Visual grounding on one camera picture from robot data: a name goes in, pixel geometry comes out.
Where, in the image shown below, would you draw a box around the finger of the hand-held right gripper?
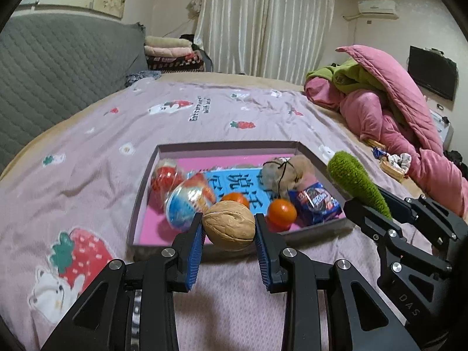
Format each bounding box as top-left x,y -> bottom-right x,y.
376,186 -> 468,264
344,200 -> 452,275

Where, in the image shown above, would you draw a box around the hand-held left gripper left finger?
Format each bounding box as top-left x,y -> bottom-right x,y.
40,223 -> 203,351

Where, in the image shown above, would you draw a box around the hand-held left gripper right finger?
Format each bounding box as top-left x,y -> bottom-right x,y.
254,214 -> 421,351

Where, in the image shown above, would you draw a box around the green fuzzy ring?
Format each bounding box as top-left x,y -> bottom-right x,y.
327,151 -> 393,220

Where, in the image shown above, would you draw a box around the walnut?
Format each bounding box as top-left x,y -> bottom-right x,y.
202,201 -> 256,252

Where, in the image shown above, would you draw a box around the orange tangerine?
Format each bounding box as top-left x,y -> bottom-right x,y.
267,198 -> 297,232
220,192 -> 250,213

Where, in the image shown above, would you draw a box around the blue snack packet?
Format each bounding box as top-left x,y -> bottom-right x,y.
288,182 -> 342,225

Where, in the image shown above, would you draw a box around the plastic-wrapped toy egg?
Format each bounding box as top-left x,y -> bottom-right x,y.
165,173 -> 217,232
151,158 -> 185,205

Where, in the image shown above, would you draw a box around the beige sheer drawstring pouch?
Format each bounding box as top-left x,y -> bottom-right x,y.
261,154 -> 319,194

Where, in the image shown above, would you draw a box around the grey shallow cardboard box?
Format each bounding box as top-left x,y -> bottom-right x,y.
126,141 -> 353,260

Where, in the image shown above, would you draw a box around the wafer biscuit packet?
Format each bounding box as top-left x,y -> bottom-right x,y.
379,157 -> 407,183

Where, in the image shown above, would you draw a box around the white patterned scrunchie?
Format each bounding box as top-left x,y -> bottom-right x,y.
388,152 -> 412,171

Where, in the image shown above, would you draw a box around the white drawer cabinet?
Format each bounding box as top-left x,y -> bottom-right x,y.
429,108 -> 454,150

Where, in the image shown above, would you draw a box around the pink and blue book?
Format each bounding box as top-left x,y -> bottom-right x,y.
141,155 -> 344,244

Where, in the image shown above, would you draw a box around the pink quilt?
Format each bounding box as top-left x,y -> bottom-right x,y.
304,45 -> 468,223

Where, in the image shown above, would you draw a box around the strawberry printed bedsheet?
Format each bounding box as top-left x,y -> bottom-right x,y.
0,80 -> 439,351

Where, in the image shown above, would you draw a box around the black television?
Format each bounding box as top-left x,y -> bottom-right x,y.
407,46 -> 458,101

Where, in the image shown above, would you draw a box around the green blanket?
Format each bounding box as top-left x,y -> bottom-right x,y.
306,58 -> 384,92

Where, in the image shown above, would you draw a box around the dark patterned cloth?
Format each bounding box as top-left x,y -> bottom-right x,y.
125,70 -> 161,87

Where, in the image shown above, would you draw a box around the white air conditioner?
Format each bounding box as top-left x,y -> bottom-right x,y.
357,0 -> 398,19

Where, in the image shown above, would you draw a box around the stack of folded blankets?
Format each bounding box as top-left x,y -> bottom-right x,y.
144,36 -> 205,74

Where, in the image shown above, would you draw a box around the white curtains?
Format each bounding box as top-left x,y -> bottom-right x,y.
194,0 -> 337,81

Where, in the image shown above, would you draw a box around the grey quilted sofa cover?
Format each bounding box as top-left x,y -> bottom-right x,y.
0,15 -> 149,176

